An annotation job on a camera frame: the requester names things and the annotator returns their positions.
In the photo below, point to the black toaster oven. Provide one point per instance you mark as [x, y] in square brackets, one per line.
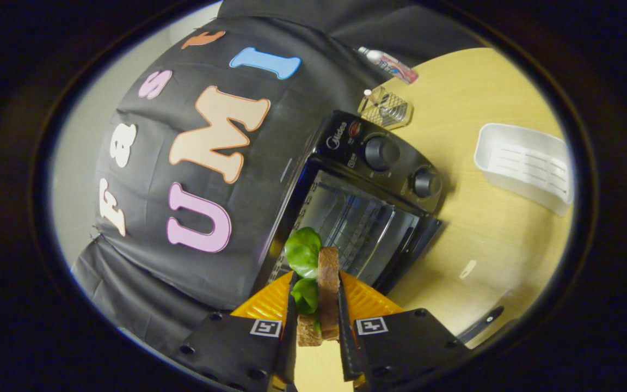
[346, 158]

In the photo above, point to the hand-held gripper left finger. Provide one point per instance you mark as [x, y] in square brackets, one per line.
[226, 348]

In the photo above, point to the white plastic tray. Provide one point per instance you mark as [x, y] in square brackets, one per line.
[526, 163]

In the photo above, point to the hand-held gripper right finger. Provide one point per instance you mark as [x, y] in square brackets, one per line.
[400, 348]

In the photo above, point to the lettuce sandwich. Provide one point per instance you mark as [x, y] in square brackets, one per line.
[327, 294]

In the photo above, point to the black backdrop cloth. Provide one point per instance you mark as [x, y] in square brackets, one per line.
[194, 49]

